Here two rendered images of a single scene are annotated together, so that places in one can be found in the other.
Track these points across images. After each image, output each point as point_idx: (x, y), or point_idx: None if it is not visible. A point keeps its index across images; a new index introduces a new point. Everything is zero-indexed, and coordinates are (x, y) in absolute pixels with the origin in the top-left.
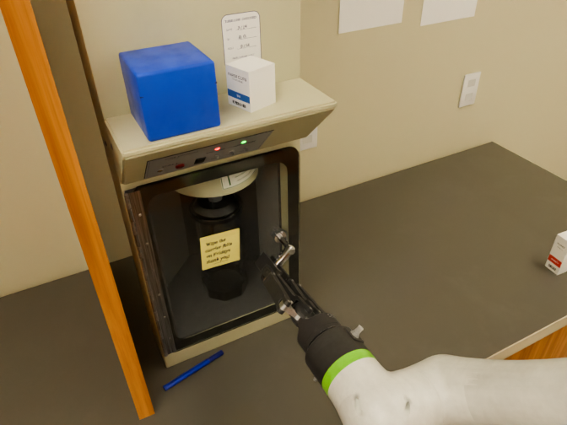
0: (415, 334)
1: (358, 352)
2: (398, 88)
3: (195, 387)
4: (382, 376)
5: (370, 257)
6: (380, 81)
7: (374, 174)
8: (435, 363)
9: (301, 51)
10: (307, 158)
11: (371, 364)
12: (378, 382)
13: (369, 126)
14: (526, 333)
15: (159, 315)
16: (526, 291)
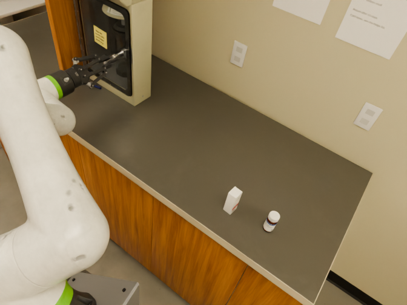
0: (139, 147)
1: (52, 78)
2: (306, 72)
3: (80, 86)
4: (40, 85)
5: (189, 124)
6: (293, 57)
7: (274, 116)
8: (57, 103)
9: (247, 3)
10: (235, 71)
11: (46, 83)
12: None
13: (278, 81)
14: (160, 192)
15: (82, 48)
16: (198, 193)
